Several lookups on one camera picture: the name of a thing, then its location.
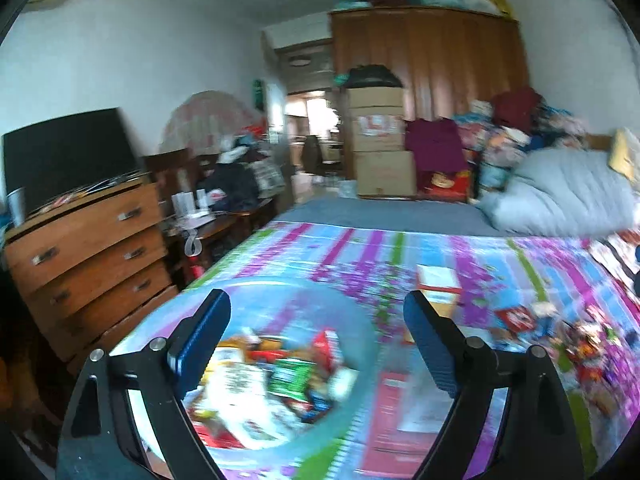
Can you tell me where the grey blue quilt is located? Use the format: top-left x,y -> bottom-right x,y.
477,149 -> 640,239

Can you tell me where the black bag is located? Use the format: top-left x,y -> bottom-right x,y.
344,64 -> 404,91

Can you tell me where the white wifi router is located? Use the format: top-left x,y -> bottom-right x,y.
171,188 -> 211,217

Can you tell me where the dark office chair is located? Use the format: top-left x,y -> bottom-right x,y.
301,134 -> 329,177

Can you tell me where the pile of folded bedding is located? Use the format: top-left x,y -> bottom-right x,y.
452,86 -> 594,189

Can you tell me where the dark wooden chair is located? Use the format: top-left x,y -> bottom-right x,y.
142,147 -> 224,202

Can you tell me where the red printed cardboard box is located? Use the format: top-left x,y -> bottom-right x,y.
350,106 -> 407,154

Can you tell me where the metal cup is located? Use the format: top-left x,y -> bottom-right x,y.
6,187 -> 27,228

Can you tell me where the yellow white bundle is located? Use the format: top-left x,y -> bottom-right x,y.
460,0 -> 517,22

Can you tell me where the black flat television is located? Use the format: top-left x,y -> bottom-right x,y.
1,106 -> 142,217

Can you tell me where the heap of mixed snack packets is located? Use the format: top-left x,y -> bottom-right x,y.
530,300 -> 638,412
185,327 -> 362,449

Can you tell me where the yellow pillow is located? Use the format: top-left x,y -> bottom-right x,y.
609,127 -> 640,185

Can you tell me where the dark wooden side table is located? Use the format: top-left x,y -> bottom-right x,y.
162,197 -> 279,287

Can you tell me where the wooden drawer dresser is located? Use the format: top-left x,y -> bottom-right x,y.
2,179 -> 182,376

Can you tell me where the small green snack packet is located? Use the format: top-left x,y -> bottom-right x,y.
266,356 -> 317,404

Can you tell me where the striped fan cover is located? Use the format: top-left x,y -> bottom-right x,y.
159,89 -> 264,156

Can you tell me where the large cardboard box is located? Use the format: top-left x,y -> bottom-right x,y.
352,150 -> 419,199

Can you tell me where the plain cardboard box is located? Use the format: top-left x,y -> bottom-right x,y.
347,87 -> 406,110

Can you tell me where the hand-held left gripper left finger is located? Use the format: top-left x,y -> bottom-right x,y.
56,287 -> 232,480

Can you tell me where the red gift box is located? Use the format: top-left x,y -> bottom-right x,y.
419,169 -> 474,205

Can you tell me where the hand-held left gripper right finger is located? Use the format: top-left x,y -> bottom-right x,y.
403,289 -> 587,480

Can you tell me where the translucent blue plastic bowl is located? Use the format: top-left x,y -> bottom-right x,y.
107,277 -> 383,473

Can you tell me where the wooden wardrobe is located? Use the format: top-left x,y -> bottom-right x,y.
328,5 -> 530,127

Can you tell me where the orange cardboard box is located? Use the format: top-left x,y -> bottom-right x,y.
416,264 -> 463,319

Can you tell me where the maroon cloth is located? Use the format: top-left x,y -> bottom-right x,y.
404,117 -> 469,177

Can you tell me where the red coffee packet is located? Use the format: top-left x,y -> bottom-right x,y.
494,306 -> 540,336

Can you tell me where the pile of clothes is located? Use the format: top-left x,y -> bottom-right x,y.
200,130 -> 287,212

